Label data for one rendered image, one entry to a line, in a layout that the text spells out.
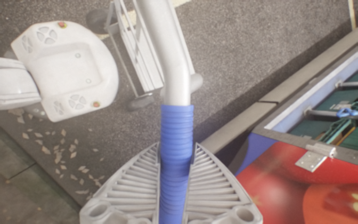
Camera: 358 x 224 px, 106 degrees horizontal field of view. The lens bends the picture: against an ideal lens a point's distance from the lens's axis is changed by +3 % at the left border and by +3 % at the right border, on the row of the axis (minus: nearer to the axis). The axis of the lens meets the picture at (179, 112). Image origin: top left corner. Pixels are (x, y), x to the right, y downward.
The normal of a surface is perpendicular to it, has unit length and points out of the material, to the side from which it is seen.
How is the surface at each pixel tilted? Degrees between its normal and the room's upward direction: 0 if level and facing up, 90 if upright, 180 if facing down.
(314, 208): 90
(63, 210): 0
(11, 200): 8
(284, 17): 0
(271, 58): 0
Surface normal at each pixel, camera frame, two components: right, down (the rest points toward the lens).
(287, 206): -0.47, -0.84
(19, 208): 0.44, 0.04
